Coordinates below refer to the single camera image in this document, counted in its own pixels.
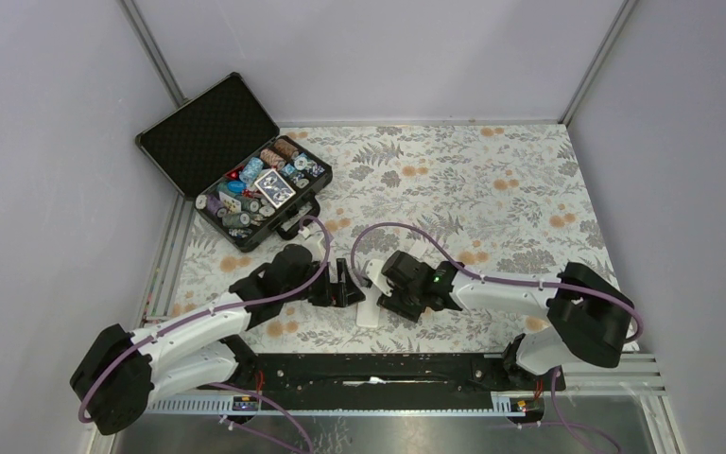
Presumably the floral table mat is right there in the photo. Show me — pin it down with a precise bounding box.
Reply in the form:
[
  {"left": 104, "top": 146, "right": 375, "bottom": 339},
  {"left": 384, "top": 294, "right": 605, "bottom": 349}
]
[{"left": 168, "top": 124, "right": 629, "bottom": 356}]

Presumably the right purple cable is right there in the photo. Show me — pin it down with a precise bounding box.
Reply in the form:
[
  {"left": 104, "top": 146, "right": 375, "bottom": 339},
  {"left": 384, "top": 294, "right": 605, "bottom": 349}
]
[{"left": 349, "top": 222, "right": 645, "bottom": 344}]

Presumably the black poker chip case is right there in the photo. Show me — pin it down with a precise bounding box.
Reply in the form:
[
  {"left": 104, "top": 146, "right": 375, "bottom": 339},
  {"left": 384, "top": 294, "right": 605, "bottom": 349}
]
[{"left": 135, "top": 73, "right": 333, "bottom": 253}]

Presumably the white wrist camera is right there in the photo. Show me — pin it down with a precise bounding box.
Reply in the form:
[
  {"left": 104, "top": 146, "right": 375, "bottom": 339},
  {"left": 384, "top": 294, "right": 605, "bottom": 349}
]
[
  {"left": 297, "top": 224, "right": 332, "bottom": 271},
  {"left": 364, "top": 240, "right": 428, "bottom": 296}
]

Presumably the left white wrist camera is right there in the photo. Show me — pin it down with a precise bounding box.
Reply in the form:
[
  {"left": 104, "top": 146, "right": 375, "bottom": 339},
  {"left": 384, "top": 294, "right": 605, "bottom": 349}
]
[{"left": 297, "top": 224, "right": 332, "bottom": 271}]

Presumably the purple cable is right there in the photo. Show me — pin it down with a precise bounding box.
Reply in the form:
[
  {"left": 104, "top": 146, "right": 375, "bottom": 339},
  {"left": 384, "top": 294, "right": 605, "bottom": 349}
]
[
  {"left": 349, "top": 222, "right": 645, "bottom": 344},
  {"left": 78, "top": 215, "right": 334, "bottom": 424}
]

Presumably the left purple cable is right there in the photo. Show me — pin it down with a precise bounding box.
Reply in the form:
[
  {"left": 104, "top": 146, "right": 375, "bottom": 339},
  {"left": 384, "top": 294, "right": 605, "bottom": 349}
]
[{"left": 78, "top": 215, "right": 334, "bottom": 424}]

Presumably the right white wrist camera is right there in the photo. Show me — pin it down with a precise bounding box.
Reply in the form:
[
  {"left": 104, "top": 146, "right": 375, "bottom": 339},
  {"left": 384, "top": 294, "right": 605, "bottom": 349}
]
[{"left": 364, "top": 240, "right": 428, "bottom": 296}]

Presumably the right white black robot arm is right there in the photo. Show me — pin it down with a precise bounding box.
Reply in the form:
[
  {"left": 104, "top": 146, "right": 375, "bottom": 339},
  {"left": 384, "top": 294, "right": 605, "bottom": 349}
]
[{"left": 365, "top": 251, "right": 635, "bottom": 390}]

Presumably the playing card deck box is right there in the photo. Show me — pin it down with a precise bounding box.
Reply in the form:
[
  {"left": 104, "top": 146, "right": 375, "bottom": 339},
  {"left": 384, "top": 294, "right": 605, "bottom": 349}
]
[{"left": 253, "top": 168, "right": 297, "bottom": 208}]

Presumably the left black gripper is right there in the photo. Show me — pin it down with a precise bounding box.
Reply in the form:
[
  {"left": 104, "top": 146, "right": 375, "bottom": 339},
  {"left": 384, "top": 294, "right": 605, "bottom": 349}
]
[{"left": 282, "top": 258, "right": 364, "bottom": 307}]

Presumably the white remote control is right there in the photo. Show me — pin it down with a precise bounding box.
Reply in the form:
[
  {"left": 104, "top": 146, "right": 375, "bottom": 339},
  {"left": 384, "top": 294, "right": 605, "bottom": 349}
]
[{"left": 355, "top": 285, "right": 382, "bottom": 328}]

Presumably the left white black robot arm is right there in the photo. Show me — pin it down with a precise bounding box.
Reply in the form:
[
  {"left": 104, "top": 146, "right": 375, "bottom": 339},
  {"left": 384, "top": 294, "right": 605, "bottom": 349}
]
[{"left": 69, "top": 244, "right": 366, "bottom": 435}]

